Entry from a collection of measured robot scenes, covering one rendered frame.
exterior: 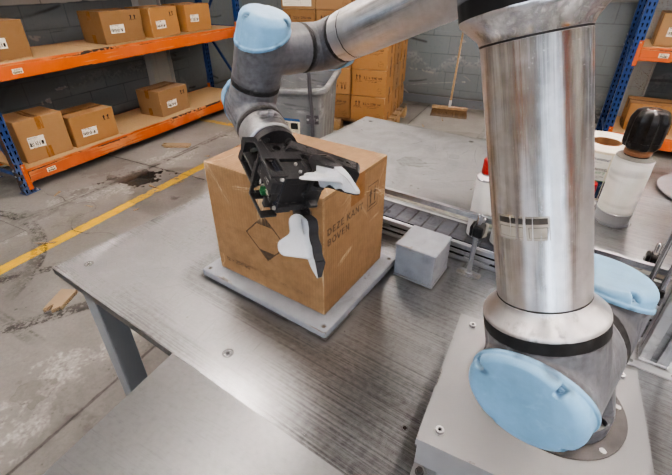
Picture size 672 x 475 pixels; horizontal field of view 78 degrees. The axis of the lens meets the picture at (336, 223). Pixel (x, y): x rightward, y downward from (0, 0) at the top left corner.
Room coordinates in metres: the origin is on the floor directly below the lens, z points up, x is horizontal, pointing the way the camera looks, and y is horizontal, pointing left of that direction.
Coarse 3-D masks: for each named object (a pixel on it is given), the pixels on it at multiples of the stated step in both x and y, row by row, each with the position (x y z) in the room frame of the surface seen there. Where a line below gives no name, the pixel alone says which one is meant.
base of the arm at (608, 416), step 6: (612, 396) 0.33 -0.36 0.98; (612, 402) 0.33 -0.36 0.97; (606, 408) 0.33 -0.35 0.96; (612, 408) 0.33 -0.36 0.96; (606, 414) 0.33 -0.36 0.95; (612, 414) 0.33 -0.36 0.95; (606, 420) 0.33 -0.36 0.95; (612, 420) 0.33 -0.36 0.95; (600, 426) 0.32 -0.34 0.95; (606, 426) 0.32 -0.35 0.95; (594, 432) 0.31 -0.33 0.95; (600, 432) 0.31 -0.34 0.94; (606, 432) 0.32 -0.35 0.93; (594, 438) 0.31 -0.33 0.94; (600, 438) 0.31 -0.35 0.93
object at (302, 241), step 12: (300, 216) 0.50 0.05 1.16; (312, 216) 0.50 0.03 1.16; (300, 228) 0.48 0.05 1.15; (312, 228) 0.48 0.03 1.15; (288, 240) 0.47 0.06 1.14; (300, 240) 0.47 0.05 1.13; (312, 240) 0.47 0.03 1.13; (288, 252) 0.45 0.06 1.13; (300, 252) 0.46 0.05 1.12; (312, 252) 0.46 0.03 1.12; (312, 264) 0.45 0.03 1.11; (324, 264) 0.45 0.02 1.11
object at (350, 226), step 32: (224, 160) 0.78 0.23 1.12; (352, 160) 0.78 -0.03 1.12; (384, 160) 0.81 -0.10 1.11; (224, 192) 0.76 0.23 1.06; (384, 192) 0.81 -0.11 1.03; (224, 224) 0.76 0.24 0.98; (256, 224) 0.71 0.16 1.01; (288, 224) 0.66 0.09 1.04; (320, 224) 0.62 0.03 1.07; (352, 224) 0.70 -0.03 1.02; (224, 256) 0.77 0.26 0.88; (256, 256) 0.72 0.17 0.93; (352, 256) 0.70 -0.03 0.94; (288, 288) 0.67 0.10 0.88; (320, 288) 0.62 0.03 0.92
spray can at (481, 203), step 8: (480, 176) 0.87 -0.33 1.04; (488, 176) 0.86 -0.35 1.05; (480, 184) 0.86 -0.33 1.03; (488, 184) 0.85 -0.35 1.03; (480, 192) 0.86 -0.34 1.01; (488, 192) 0.85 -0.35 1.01; (472, 200) 0.88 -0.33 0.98; (480, 200) 0.85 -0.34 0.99; (488, 200) 0.85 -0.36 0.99; (472, 208) 0.87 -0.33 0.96; (480, 208) 0.85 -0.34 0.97; (488, 208) 0.85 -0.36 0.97; (488, 224) 0.86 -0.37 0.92
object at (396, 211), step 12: (384, 204) 1.03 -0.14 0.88; (396, 204) 1.03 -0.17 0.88; (396, 216) 0.97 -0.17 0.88; (408, 216) 0.97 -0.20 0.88; (420, 216) 0.97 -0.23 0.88; (432, 216) 0.97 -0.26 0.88; (432, 228) 0.90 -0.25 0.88; (444, 228) 0.90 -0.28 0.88; (456, 228) 0.90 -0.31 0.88; (468, 240) 0.85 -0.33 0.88; (480, 240) 0.85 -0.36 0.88; (660, 300) 0.63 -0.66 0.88
